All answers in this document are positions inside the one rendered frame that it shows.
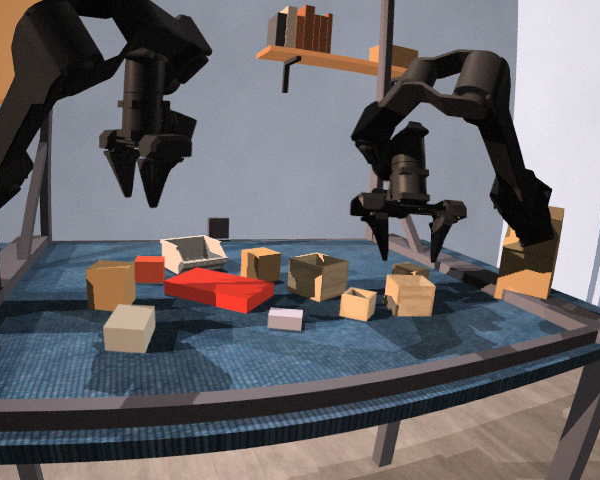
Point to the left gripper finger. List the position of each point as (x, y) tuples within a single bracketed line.
[(439, 231), (380, 230)]

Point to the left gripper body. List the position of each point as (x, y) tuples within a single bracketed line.
[(409, 187)]

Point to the pale pink rectangular block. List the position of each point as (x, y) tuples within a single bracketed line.
[(288, 319)]

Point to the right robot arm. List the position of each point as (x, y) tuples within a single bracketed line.
[(54, 57)]

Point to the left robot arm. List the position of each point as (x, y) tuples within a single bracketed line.
[(483, 88)]

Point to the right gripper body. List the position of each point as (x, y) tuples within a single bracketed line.
[(142, 115)]

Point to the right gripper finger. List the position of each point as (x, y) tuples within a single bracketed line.
[(154, 177), (123, 165)]

